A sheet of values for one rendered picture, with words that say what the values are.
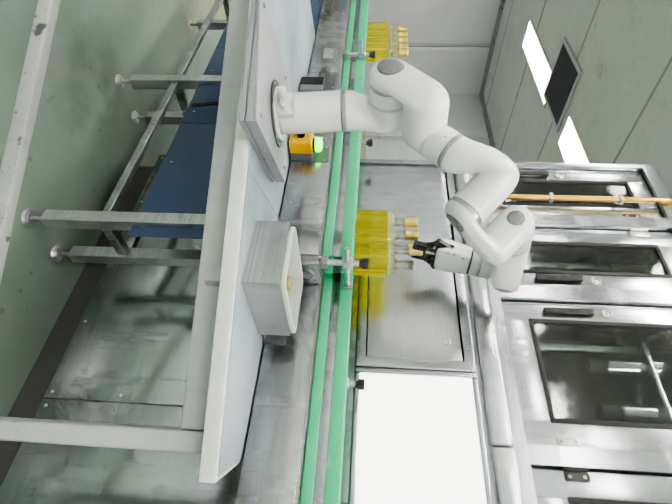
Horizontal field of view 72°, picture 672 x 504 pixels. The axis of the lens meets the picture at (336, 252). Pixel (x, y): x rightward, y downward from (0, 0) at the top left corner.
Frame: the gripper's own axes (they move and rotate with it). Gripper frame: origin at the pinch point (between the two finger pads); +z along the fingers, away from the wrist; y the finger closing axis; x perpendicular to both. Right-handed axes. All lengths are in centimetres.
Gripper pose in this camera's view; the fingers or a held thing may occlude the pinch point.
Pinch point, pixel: (419, 250)
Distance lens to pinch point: 142.8
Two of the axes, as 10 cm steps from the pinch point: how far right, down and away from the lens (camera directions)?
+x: -3.2, 7.5, -5.8
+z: -9.5, -2.3, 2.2
